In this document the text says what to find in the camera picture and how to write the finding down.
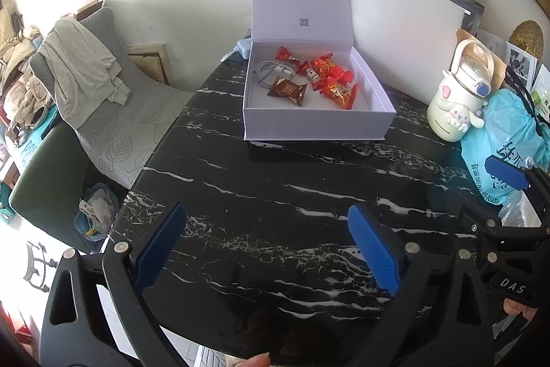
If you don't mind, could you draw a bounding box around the person's right hand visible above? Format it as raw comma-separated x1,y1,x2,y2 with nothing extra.
503,298,538,321

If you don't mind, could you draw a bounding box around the red ketchup sachet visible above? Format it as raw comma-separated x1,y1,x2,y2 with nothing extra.
296,62,325,91

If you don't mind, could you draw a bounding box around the woven round basket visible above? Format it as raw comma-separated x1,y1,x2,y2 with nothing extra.
508,20,545,60

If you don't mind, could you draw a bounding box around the white plastic bag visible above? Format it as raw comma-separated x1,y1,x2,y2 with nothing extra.
499,191,542,227

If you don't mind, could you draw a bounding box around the open lavender gift box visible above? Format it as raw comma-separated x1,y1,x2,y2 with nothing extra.
242,0,395,142

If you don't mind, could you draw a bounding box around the dark red snack packet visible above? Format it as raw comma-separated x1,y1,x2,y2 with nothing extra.
267,76,307,106

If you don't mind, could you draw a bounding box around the blue plastic bag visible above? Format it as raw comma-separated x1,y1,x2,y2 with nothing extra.
461,89,549,205

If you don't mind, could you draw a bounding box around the red gold candy packet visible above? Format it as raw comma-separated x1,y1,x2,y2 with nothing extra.
320,77,359,110

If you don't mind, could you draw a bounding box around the white charging cable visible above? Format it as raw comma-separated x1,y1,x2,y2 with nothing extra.
252,58,298,88

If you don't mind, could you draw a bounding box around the grey cloth on chair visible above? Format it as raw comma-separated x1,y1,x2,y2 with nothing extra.
38,18,131,129

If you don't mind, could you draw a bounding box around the grey armchair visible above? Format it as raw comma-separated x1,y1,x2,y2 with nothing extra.
31,8,190,188

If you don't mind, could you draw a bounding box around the wooden picture frame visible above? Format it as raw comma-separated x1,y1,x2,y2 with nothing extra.
125,44,172,85

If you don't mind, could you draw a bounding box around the red ketchup packet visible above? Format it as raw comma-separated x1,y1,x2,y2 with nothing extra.
275,46,301,65

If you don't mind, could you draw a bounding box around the small red gold packet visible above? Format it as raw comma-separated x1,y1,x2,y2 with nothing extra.
310,52,337,78

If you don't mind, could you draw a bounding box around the person's left hand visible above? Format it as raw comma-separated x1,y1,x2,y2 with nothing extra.
234,353,270,367

